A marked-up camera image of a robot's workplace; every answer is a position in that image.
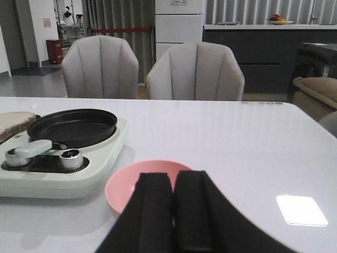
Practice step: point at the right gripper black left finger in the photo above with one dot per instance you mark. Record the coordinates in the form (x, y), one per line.
(146, 224)

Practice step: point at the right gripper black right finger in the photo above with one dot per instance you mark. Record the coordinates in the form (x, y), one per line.
(205, 221)

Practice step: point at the pink plastic bowl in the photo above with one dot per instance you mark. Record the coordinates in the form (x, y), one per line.
(121, 185)

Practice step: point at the mint green breakfast maker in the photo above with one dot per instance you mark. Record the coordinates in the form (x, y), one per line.
(44, 177)

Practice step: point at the bread slice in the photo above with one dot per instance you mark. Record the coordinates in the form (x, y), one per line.
(13, 123)

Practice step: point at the right silver control knob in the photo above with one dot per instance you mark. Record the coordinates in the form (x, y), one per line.
(71, 159)

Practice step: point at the silver control knob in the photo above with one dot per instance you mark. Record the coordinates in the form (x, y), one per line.
(13, 161)
(71, 159)

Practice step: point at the black round frying pan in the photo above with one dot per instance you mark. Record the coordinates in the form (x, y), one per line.
(77, 128)

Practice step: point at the left silver control knob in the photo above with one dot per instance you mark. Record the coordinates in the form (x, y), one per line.
(13, 161)

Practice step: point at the right grey upholstered chair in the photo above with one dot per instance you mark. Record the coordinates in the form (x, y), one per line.
(196, 71)

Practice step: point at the grey upholstered chair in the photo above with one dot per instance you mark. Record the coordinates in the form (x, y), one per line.
(196, 71)
(101, 67)

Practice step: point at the left grey upholstered chair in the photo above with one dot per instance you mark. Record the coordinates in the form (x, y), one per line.
(101, 67)

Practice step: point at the beige sofa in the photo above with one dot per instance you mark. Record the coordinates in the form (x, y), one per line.
(316, 96)

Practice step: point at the dark grey counter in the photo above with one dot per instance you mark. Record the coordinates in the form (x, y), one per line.
(266, 53)

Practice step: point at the red barrier belt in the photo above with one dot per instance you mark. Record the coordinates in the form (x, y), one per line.
(121, 30)

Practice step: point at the red trash bin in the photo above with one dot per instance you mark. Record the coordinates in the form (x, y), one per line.
(54, 50)

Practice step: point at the white cabinet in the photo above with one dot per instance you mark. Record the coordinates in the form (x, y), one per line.
(177, 22)

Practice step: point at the fruit plate on counter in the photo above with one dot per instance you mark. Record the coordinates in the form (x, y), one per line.
(276, 19)

